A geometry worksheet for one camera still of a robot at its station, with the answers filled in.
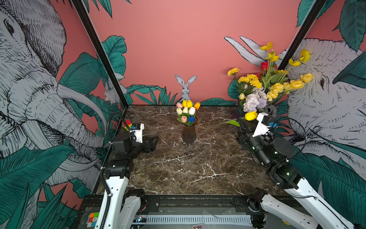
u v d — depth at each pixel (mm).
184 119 728
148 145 625
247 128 534
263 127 478
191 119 735
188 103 764
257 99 817
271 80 860
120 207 449
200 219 701
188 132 932
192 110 750
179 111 774
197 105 783
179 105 827
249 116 526
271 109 1099
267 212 615
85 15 718
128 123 1039
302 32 776
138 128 617
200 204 749
